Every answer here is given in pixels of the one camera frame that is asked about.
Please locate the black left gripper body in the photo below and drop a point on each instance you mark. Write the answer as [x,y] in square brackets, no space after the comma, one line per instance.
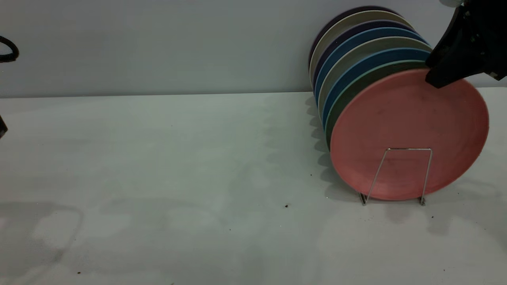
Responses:
[491,35]

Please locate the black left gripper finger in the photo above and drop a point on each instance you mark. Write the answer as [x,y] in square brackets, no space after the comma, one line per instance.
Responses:
[455,63]

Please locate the pink round plate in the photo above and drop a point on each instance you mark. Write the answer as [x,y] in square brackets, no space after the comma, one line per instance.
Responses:
[408,130]

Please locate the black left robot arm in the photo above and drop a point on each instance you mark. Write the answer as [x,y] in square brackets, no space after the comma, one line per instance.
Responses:
[2,127]

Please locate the blue round plate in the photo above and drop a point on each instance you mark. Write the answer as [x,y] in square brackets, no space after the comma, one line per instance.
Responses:
[372,33]
[396,55]

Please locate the green round plate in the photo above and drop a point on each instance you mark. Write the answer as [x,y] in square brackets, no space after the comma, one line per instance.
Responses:
[392,67]

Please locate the beige round plate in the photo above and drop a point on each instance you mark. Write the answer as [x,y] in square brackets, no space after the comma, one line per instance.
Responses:
[380,43]
[364,16]

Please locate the navy purple round plate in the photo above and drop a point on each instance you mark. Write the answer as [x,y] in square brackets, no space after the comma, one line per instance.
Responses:
[364,25]

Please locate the dark purple round plate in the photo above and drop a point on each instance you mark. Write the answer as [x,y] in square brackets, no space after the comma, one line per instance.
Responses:
[324,29]

